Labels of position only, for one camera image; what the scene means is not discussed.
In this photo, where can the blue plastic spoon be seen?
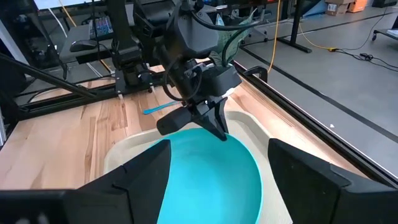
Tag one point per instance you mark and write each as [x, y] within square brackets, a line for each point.
[158, 108]

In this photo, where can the beige plastic tray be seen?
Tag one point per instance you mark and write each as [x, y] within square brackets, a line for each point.
[248, 130]

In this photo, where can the black computer mouse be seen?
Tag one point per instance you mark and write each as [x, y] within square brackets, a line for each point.
[83, 45]

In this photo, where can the black diagonal frame strut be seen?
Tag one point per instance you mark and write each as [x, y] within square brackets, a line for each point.
[46, 76]

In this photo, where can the computer keyboard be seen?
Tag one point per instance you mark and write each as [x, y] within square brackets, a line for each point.
[101, 27]

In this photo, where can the black desk leg frame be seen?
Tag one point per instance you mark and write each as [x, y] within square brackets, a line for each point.
[293, 28]

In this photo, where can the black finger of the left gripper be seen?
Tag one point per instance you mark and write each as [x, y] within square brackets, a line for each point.
[217, 121]
[174, 121]

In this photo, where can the grey desk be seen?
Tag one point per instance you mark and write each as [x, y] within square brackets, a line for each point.
[74, 35]

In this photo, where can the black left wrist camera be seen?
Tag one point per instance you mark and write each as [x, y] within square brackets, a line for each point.
[224, 79]

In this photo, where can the orange cardboard box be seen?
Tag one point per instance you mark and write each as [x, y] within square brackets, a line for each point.
[357, 5]

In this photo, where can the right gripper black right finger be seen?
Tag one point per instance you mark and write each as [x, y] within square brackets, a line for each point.
[311, 193]

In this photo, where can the wheeled cart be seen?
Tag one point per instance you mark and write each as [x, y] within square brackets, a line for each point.
[387, 32]

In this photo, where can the brown cardboard box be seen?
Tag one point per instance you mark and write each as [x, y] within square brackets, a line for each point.
[335, 8]

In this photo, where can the teal plastic plate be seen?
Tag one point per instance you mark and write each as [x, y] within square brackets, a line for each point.
[211, 177]

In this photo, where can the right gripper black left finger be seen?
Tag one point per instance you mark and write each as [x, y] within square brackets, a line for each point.
[136, 193]

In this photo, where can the black aluminium frame rail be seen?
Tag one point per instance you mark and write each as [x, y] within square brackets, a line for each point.
[311, 124]
[62, 104]

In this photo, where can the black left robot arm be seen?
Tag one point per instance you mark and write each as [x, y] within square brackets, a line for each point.
[124, 31]

